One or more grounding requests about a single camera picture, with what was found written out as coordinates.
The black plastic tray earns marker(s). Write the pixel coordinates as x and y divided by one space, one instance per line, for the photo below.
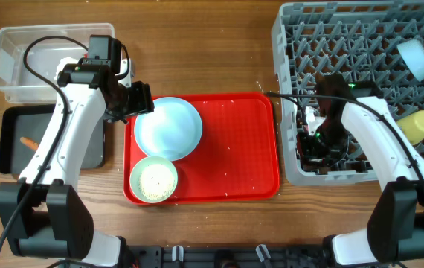
31 122

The orange carrot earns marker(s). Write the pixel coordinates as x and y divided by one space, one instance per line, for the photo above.
31 144

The green bowl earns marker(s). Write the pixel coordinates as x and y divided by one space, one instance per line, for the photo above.
136 172

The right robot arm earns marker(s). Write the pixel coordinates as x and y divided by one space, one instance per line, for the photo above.
395 229

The white tissue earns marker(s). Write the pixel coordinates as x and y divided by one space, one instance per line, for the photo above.
63 62

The light blue bowl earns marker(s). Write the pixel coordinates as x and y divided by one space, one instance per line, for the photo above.
412 53

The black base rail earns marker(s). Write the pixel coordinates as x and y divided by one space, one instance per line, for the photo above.
308 256

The grey dishwasher rack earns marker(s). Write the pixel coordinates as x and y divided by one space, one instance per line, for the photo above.
358 40

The light blue plate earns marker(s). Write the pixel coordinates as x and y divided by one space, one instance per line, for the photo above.
172 130

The white rice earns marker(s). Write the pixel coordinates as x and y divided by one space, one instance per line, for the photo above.
156 182

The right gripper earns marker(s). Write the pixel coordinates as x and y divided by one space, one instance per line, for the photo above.
310 159

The clear plastic bin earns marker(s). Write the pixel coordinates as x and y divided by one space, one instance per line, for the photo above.
20 86

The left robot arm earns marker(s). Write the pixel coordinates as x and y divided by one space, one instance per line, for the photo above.
41 213

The red serving tray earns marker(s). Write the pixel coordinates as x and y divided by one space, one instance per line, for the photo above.
236 158

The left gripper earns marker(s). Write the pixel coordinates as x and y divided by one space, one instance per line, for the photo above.
142 100

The yellow plastic cup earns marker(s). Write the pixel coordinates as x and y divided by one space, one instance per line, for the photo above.
413 127

